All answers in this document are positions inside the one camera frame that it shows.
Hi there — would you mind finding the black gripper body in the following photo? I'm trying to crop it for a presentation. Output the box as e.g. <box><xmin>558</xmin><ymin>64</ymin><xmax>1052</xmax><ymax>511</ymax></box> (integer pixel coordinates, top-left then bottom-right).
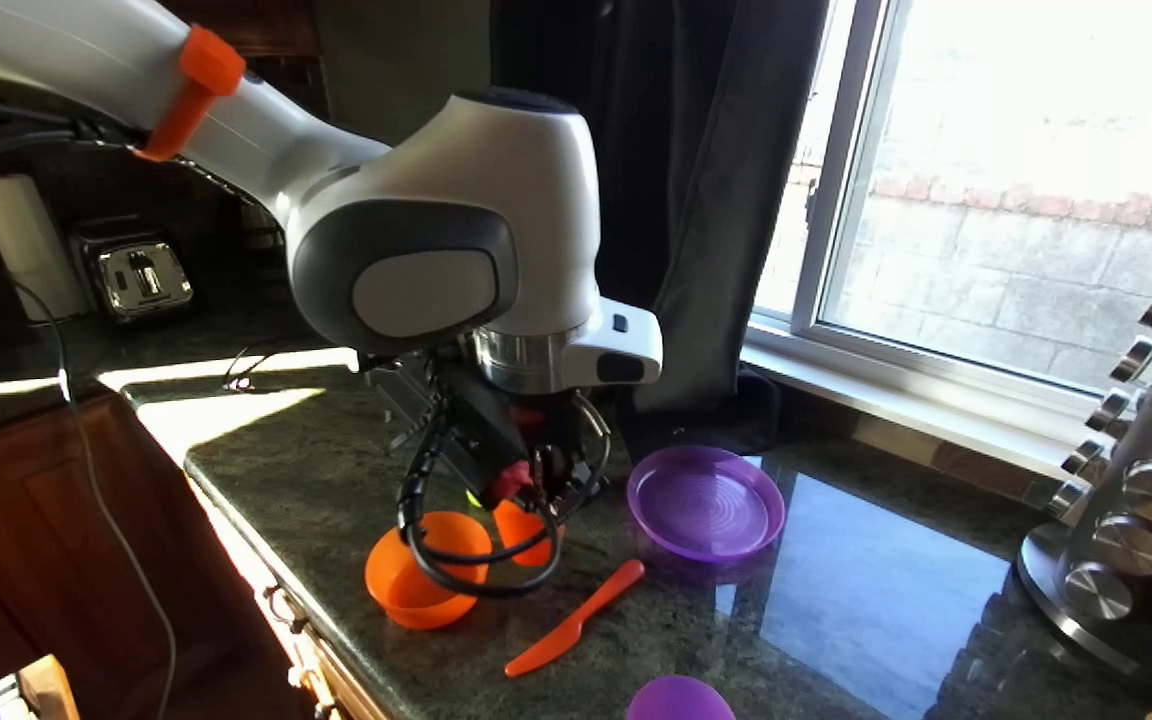
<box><xmin>366</xmin><ymin>357</ymin><xmax>617</xmax><ymax>519</ymax></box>

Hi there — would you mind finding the orange plastic cup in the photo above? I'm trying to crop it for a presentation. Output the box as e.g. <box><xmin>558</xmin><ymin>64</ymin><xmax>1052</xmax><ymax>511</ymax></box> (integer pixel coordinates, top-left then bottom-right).
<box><xmin>486</xmin><ymin>495</ymin><xmax>558</xmax><ymax>577</ymax></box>

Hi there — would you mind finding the orange plastic spoon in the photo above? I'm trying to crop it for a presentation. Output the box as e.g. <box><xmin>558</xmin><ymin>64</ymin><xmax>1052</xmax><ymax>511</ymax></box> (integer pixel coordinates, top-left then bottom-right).
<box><xmin>500</xmin><ymin>558</ymin><xmax>650</xmax><ymax>686</ymax></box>

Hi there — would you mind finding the orange plastic bowl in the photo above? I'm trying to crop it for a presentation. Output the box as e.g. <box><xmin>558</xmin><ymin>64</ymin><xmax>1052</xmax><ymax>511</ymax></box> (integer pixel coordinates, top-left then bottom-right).
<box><xmin>360</xmin><ymin>510</ymin><xmax>496</xmax><ymax>635</ymax></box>

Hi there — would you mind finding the purple plastic bowl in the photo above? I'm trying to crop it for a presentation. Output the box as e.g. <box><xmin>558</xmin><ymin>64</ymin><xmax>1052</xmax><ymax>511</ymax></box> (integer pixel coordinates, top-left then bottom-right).
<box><xmin>623</xmin><ymin>445</ymin><xmax>793</xmax><ymax>577</ymax></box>

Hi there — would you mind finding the purple plastic cup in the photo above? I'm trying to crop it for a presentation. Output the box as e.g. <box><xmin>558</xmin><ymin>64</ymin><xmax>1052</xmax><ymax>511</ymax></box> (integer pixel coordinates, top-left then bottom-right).
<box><xmin>623</xmin><ymin>671</ymin><xmax>738</xmax><ymax>720</ymax></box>

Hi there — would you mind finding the dark curtain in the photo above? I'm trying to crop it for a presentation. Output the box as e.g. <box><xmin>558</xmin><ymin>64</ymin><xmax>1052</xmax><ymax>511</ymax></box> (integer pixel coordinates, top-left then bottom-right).
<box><xmin>486</xmin><ymin>0</ymin><xmax>830</xmax><ymax>459</ymax></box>

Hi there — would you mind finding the white rectangular appliance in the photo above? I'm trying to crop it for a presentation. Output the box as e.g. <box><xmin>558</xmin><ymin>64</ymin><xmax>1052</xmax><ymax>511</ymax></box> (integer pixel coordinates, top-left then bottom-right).
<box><xmin>0</xmin><ymin>172</ymin><xmax>96</xmax><ymax>325</ymax></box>

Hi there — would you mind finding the white and tan box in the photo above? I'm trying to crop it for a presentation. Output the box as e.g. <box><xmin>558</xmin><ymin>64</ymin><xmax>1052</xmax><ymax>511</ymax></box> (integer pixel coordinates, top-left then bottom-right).
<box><xmin>0</xmin><ymin>652</ymin><xmax>85</xmax><ymax>720</ymax></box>

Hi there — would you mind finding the steel spice jar rack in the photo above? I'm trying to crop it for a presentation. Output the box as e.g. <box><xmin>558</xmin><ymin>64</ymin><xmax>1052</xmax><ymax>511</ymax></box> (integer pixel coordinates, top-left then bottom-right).
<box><xmin>1012</xmin><ymin>256</ymin><xmax>1152</xmax><ymax>694</ymax></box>

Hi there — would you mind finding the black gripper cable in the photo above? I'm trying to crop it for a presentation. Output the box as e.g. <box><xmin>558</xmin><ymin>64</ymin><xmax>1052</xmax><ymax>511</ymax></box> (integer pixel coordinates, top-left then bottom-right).
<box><xmin>392</xmin><ymin>396</ymin><xmax>569</xmax><ymax>599</ymax></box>

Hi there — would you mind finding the thin white cable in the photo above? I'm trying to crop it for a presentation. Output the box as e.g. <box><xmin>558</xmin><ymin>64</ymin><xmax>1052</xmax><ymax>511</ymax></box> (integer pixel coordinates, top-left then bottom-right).
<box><xmin>55</xmin><ymin>311</ymin><xmax>184</xmax><ymax>720</ymax></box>

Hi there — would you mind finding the white window frame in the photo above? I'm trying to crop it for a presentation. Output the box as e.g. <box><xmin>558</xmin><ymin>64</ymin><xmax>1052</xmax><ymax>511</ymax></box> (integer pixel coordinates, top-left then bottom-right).
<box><xmin>738</xmin><ymin>0</ymin><xmax>1152</xmax><ymax>481</ymax></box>

